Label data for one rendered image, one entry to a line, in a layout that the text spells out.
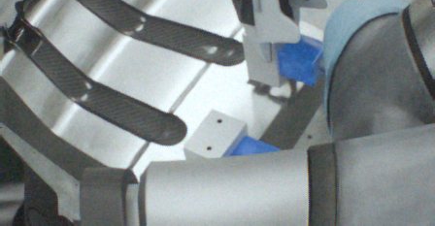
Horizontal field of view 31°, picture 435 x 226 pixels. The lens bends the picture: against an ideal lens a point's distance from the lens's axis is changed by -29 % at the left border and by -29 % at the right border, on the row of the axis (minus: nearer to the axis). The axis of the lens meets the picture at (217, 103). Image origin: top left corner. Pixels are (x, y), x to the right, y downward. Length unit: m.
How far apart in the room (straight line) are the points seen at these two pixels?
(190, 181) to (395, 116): 0.15
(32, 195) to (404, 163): 0.10
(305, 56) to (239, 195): 0.74
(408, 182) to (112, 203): 0.08
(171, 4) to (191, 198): 0.89
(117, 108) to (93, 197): 0.80
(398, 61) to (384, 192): 0.15
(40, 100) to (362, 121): 0.70
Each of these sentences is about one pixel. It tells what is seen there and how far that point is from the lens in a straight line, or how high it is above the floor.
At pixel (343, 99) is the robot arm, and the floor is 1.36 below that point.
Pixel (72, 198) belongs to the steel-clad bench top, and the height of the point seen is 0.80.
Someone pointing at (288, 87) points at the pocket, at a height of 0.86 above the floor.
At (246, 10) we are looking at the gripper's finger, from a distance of 0.91.
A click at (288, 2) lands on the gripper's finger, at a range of 0.97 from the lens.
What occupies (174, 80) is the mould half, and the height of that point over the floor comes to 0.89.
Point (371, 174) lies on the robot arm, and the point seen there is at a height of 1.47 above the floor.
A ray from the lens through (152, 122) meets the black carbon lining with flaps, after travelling 1.00.
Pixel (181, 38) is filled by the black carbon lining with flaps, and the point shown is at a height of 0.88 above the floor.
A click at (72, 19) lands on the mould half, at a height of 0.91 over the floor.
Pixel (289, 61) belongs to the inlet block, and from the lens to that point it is 0.96.
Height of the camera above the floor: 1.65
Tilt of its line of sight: 50 degrees down
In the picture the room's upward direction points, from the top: 9 degrees counter-clockwise
